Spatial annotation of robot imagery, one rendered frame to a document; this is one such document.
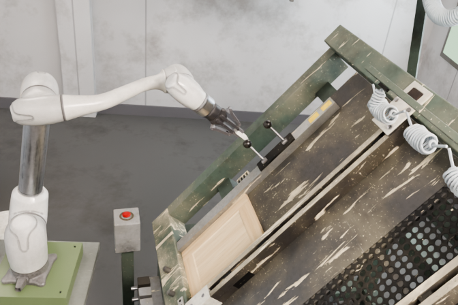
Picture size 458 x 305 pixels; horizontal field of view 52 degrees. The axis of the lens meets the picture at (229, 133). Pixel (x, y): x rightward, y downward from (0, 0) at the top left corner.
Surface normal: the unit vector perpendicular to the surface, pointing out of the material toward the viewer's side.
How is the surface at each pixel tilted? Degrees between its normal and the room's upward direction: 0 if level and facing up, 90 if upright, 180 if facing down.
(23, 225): 6
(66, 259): 0
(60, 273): 0
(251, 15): 90
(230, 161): 90
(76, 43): 90
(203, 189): 90
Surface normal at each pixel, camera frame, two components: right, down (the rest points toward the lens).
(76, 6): 0.05, 0.51
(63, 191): 0.09, -0.86
